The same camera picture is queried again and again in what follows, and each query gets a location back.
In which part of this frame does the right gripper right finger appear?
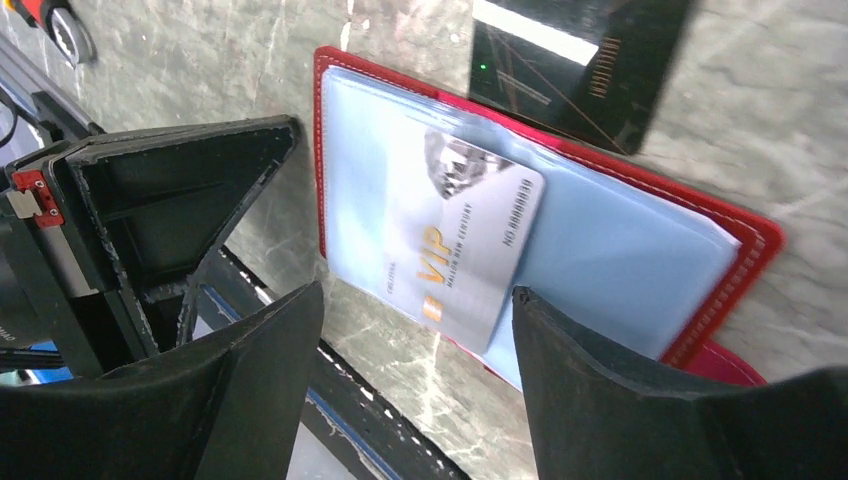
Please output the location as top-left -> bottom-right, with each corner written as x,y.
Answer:
512,287 -> 847,479

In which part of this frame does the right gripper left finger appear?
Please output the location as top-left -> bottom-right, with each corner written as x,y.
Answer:
1,282 -> 324,479

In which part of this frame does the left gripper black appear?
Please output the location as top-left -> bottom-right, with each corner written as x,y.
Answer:
1,115 -> 302,376

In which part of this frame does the single silver VIP card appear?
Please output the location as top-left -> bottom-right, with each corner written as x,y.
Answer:
378,124 -> 545,354

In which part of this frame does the red leather card holder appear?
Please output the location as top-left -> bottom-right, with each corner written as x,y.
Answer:
313,46 -> 785,387

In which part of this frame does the single black VIP card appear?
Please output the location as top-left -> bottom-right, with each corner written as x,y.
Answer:
468,0 -> 699,155

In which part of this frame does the aluminium rail frame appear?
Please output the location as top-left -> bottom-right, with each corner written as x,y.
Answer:
1,38 -> 103,166

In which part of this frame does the red handled adjustable wrench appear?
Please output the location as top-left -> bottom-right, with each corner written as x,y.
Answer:
1,0 -> 96,68

